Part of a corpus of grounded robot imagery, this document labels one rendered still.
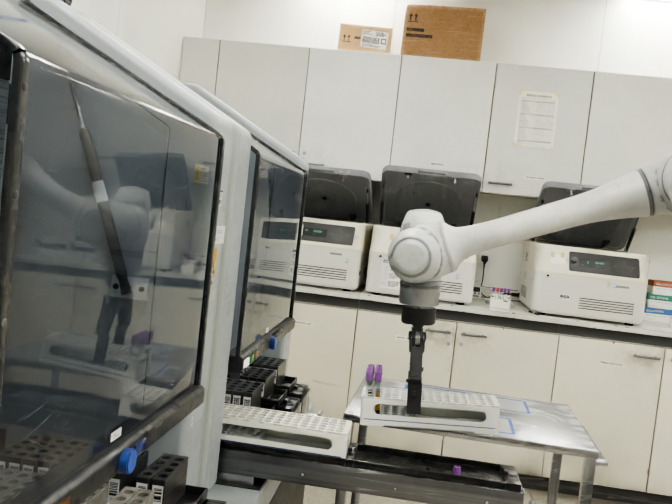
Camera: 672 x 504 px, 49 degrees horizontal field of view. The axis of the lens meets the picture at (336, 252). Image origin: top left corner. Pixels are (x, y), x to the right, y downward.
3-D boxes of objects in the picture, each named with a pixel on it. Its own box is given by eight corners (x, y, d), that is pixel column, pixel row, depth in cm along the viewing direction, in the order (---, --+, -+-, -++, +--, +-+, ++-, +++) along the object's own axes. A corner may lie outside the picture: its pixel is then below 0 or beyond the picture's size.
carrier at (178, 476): (173, 490, 120) (177, 454, 120) (185, 492, 120) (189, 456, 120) (147, 519, 109) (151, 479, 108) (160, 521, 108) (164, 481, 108)
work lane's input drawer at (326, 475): (177, 476, 149) (181, 433, 148) (197, 455, 162) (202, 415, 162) (543, 533, 141) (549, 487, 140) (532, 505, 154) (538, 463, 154)
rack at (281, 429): (200, 443, 150) (203, 413, 150) (214, 429, 160) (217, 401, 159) (344, 464, 147) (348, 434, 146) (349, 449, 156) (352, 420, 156)
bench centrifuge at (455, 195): (364, 294, 380) (378, 161, 376) (371, 284, 442) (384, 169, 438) (472, 307, 374) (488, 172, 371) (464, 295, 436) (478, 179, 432)
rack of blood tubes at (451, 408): (359, 424, 159) (360, 396, 159) (362, 412, 169) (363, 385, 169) (498, 435, 156) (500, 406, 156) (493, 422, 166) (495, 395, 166)
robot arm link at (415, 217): (398, 276, 167) (391, 280, 155) (402, 208, 167) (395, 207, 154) (446, 279, 165) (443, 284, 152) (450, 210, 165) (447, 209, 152)
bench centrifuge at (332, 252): (252, 280, 388) (264, 158, 384) (278, 272, 449) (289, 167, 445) (356, 293, 380) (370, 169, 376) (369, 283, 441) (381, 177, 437)
